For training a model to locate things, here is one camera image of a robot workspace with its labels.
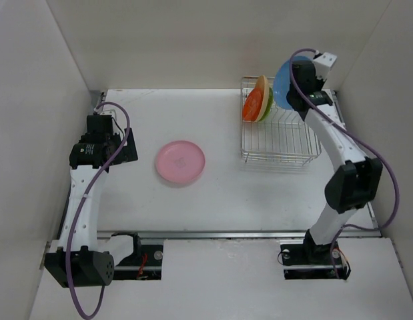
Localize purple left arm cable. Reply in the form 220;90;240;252
66;101;131;319

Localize green plate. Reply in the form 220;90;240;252
258;87;274;121

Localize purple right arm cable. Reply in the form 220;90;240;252
289;48;400;231

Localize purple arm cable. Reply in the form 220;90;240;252
289;48;400;231
66;101;131;319

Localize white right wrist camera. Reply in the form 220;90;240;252
312;52;337;81

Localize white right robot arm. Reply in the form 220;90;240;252
286;60;383;265

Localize wire dish rack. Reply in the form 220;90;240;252
240;97;322;166

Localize beige plate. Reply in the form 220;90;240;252
254;75;270;122

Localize pink plate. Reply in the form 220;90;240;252
155;140;205;185

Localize blue plate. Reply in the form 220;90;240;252
272;60;293;111

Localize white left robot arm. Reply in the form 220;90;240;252
44;115;142;288

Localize orange plate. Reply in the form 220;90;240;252
242;88;264;122

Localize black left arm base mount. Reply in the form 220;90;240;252
112;233;163;281

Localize aluminium table edge rail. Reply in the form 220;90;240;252
135;229;382;240

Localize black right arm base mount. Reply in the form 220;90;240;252
278;243;352;280

